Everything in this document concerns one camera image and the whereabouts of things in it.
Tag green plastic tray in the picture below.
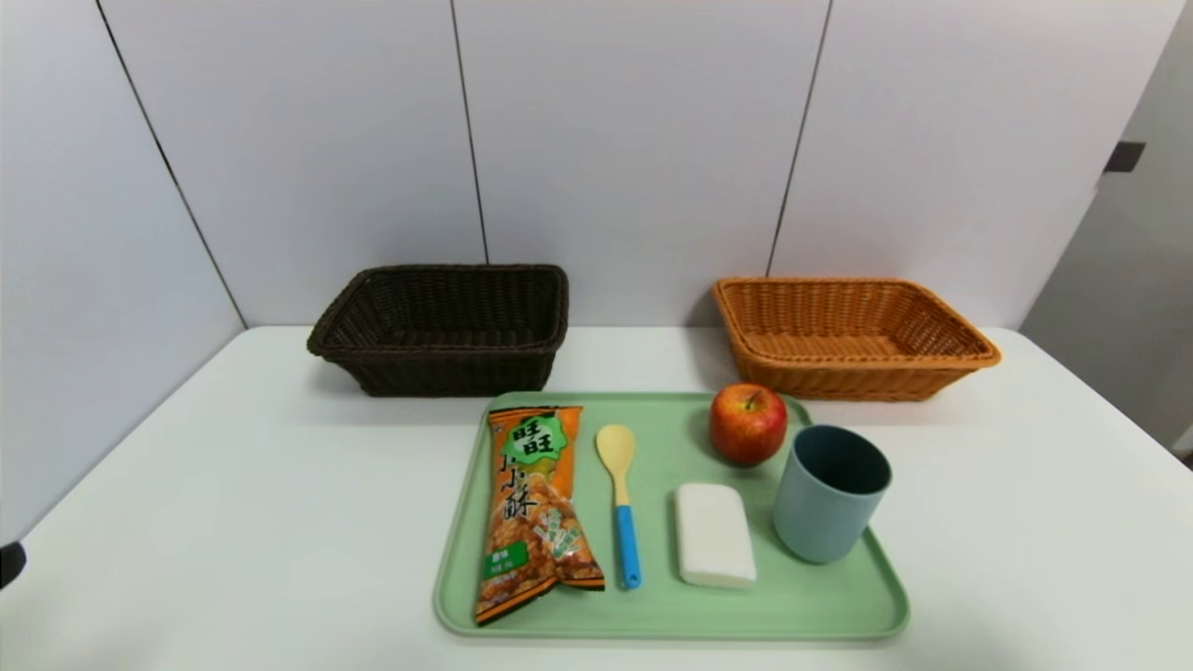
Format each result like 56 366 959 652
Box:
433 391 912 642

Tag blue-grey plastic cup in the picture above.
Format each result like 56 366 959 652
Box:
772 424 893 566

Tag red apple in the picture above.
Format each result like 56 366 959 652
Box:
709 382 789 467

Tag dark brown wicker basket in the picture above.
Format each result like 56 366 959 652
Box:
307 264 569 398

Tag orange wicker basket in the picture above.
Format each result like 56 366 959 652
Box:
713 277 1002 403

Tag white soap bar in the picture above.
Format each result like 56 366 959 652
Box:
674 482 758 591

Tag yellow spoon with blue handle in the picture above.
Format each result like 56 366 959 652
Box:
596 424 644 591

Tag orange snack bag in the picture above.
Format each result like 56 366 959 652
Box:
474 404 607 627

